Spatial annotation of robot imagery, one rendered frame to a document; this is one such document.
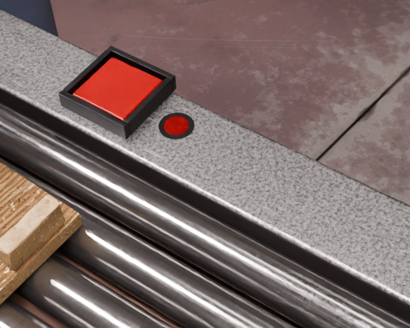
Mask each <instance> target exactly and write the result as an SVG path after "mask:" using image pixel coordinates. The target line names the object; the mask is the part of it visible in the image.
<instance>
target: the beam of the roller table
mask: <svg viewBox="0 0 410 328"><path fill-rule="evenodd" d="M97 58H98V56H97V55H95V54H93V53H91V52H89V51H86V50H84V49H82V48H80V47H78V46H76V45H74V44H71V43H69V42H67V41H65V40H63V39H61V38H59V37H58V36H55V35H53V34H51V33H49V32H47V31H45V30H43V29H40V28H38V27H36V26H34V25H32V24H30V23H28V22H26V21H23V20H21V19H19V18H17V17H15V16H13V15H11V14H9V13H7V12H5V11H3V10H1V9H0V102H2V103H3V104H5V105H7V106H9V107H11V108H13V109H15V110H17V111H19V112H20V113H22V114H24V115H26V116H28V117H29V118H31V119H33V120H35V121H37V122H39V123H41V124H43V125H45V126H46V127H48V128H50V129H52V130H53V131H56V132H57V133H60V134H61V135H63V136H65V137H67V138H69V139H70V140H72V141H74V142H76V143H78V144H80V145H81V146H84V147H85V148H87V149H89V150H91V151H93V152H95V153H96V154H98V155H100V156H102V157H104V158H105V159H108V160H109V161H112V162H113V163H115V164H117V165H119V166H121V167H122V168H124V169H126V170H128V171H130V172H132V173H134V174H136V175H137V176H139V177H141V178H143V179H145V180H146V181H148V182H150V183H152V184H154V185H156V186H158V187H160V188H162V189H163V190H165V191H167V192H169V193H170V194H172V195H174V196H176V197H178V198H180V199H182V200H184V201H186V202H187V203H189V204H191V205H193V206H195V207H196V208H198V209H200V210H202V211H204V212H206V213H208V214H210V215H212V216H213V217H215V218H217V219H219V220H221V221H222V222H224V223H226V224H228V225H230V226H232V227H234V228H236V229H238V230H239V231H241V232H243V233H245V234H246V235H248V236H250V237H252V238H254V239H256V240H258V241H260V242H262V243H263V244H265V245H267V246H269V247H271V248H272V249H275V250H276V251H278V252H280V253H282V254H284V255H286V256H288V257H289V258H291V259H293V260H295V261H297V262H299V263H300V264H303V265H304V266H306V267H308V268H310V269H312V270H314V271H315V272H317V273H319V274H321V275H323V276H324V277H327V278H328V279H331V280H332V281H334V282H336V283H338V284H339V285H341V286H343V287H345V288H347V289H349V290H351V291H352V292H355V293H356V294H358V295H360V296H362V297H364V298H365V299H367V300H369V301H371V302H373V303H375V304H377V305H379V306H381V307H382V308H384V309H386V310H388V311H390V312H391V313H393V314H395V315H397V316H399V317H401V318H403V319H405V320H407V321H408V322H410V205H408V204H406V203H404V202H402V201H399V200H397V199H395V198H393V197H391V196H389V195H387V194H385V193H382V192H380V191H378V190H377V189H374V188H373V187H370V186H368V185H366V184H364V183H362V182H360V181H358V180H356V179H354V178H351V177H349V176H347V175H345V174H343V173H341V172H339V171H336V170H334V169H332V168H330V167H328V166H327V165H324V164H323V163H320V162H318V161H316V160H314V159H312V158H310V157H308V156H305V155H303V154H301V153H299V152H297V151H295V150H293V149H291V148H288V147H287V146H284V145H283V144H280V143H278V142H277V141H274V140H272V139H270V138H268V137H266V136H264V135H262V134H260V133H257V132H255V131H253V130H251V129H249V128H247V127H245V126H242V125H241V124H238V123H237V122H234V121H233V120H231V119H229V118H226V117H224V116H222V115H220V114H218V113H216V112H214V111H211V110H209V109H207V108H205V107H203V106H201V105H199V104H197V103H195V102H192V101H191V100H188V99H187V98H184V97H183V96H180V95H178V94H176V93H174V92H172V94H171V95H170V96H169V97H168V98H167V99H166V100H165V101H164V102H163V103H162V104H161V105H160V106H159V107H158V108H157V109H156V110H155V111H154V112H153V113H152V114H151V115H150V116H149V117H148V118H147V119H146V120H145V121H144V122H143V123H142V124H141V125H140V126H139V127H138V128H137V129H136V130H135V131H134V132H133V133H132V134H131V135H130V136H129V137H128V138H127V139H124V138H122V137H120V136H118V135H116V134H114V133H112V132H110V131H108V130H107V129H105V128H103V127H101V126H99V125H97V124H95V123H93V122H91V121H89V120H87V119H86V118H83V117H82V116H79V115H78V114H76V113H74V112H72V111H70V110H68V109H66V108H64V107H62V105H61V101H60V98H59V92H60V91H62V90H63V89H64V88H65V87H66V86H67V85H68V84H69V83H70V82H72V81H73V80H74V79H75V78H76V77H77V76H78V75H79V74H80V73H81V72H82V71H83V70H84V69H85V68H87V67H88V66H89V65H90V64H91V63H92V62H93V61H95V60H96V59H97ZM171 113H184V114H187V115H189V116H190V117H191V118H192V119H193V121H194V123H195V127H194V130H193V131H192V133H191V134H190V135H188V136H187V137H185V138H183V139H169V138H166V137H165V136H163V135H162V134H161V133H160V131H159V122H160V120H161V119H162V118H163V117H164V116H166V115H168V114H171Z"/></svg>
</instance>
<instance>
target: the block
mask: <svg viewBox="0 0 410 328"><path fill-rule="evenodd" d="M64 222H65V219H64V217H63V214H62V210H61V204H60V202H58V201H57V200H56V199H55V198H53V197H52V196H51V195H46V196H45V197H43V198H42V199H41V200H40V201H39V202H38V203H37V204H36V205H35V206H33V207H32V208H31V209H30V210H29V211H28V212H27V213H26V214H25V215H24V216H23V217H22V219H21V220H20V221H19V222H18V223H17V224H16V225H15V226H14V227H13V228H12V229H10V230H9V231H8V232H7V233H6V234H5V235H4V236H2V237H1V238H0V261H1V262H2V263H3V264H4V265H6V266H7V267H8V268H10V269H11V270H13V271H15V270H17V268H19V267H20V266H21V265H22V264H23V263H24V262H25V261H26V260H27V259H28V258H29V257H30V256H31V255H32V254H33V253H34V252H35V251H36V250H37V248H39V247H40V246H42V245H43V244H44V243H45V242H46V241H47V240H48V239H49V238H50V237H52V235H54V233H55V232H56V231H57V230H58V229H59V228H60V227H61V225H62V224H63V223H64Z"/></svg>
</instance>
